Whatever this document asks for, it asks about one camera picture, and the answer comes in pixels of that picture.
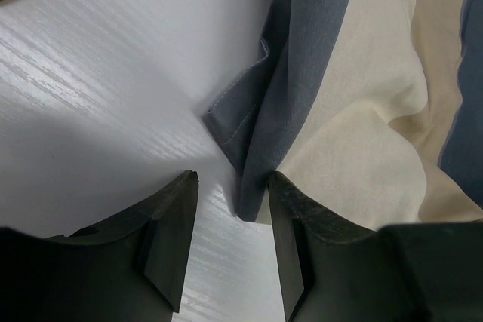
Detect striped cloth placemat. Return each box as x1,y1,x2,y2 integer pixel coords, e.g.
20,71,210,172
204,0,482,230

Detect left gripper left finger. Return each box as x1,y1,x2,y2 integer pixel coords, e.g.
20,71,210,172
1,170,198,321

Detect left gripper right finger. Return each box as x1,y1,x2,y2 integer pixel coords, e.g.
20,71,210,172
269,172,482,321

